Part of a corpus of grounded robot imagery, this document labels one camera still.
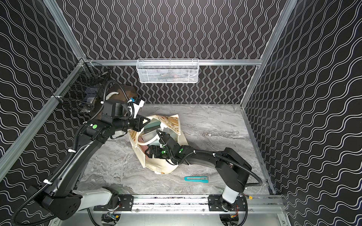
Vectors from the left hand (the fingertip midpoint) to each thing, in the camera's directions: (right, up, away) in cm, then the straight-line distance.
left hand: (148, 117), depth 68 cm
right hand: (-2, -20, +12) cm, 24 cm away
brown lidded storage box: (-30, +18, +32) cm, 48 cm away
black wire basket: (-47, +17, +24) cm, 55 cm away
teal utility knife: (+27, -36, +14) cm, 48 cm away
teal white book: (-3, -8, +17) cm, 19 cm away
